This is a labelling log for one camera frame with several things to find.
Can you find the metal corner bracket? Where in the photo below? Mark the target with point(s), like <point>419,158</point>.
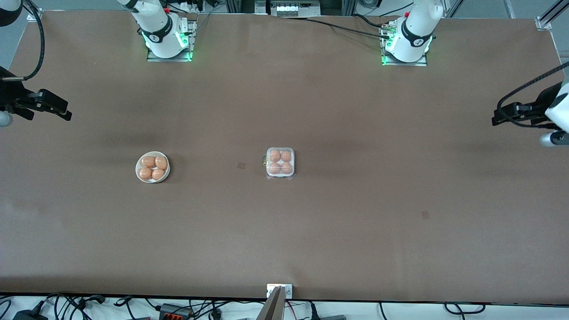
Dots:
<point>544,23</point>
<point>32,18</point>

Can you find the brown egg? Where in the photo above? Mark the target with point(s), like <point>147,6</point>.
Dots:
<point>162,162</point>
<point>148,161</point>
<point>158,174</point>
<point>286,156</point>
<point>274,168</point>
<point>286,167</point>
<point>274,155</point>
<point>145,173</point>

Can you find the small metal bracket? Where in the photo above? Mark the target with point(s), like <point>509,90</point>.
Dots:
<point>289,291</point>

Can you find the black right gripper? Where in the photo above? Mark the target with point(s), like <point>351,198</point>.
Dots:
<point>10,92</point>

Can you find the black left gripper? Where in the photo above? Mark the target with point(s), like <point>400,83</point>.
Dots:
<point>540,106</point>

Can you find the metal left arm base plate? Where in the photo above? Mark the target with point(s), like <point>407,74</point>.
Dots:
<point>422,63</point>

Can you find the grey box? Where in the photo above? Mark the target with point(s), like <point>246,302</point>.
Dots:
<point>331,318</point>

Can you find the brown table cover sheet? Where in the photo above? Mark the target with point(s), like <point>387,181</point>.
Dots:
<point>355,249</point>

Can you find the white power strip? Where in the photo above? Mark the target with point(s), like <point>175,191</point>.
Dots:
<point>191,6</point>

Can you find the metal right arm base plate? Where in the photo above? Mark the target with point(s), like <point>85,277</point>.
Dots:
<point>153,58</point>

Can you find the black power adapter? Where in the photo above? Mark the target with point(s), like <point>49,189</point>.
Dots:
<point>29,315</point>

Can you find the clear plastic egg box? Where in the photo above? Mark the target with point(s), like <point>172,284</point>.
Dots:
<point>280,177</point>

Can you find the white round bowl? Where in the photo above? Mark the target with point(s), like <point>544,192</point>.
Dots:
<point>152,181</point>

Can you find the white terminal block unit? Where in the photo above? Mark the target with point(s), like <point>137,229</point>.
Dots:
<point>286,8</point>

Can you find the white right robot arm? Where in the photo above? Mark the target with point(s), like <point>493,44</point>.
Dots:
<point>155,26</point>

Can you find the black box with orange levers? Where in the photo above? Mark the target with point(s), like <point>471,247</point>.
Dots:
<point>175,313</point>

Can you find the aluminium profile bar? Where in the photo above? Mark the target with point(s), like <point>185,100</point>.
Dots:
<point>273,309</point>

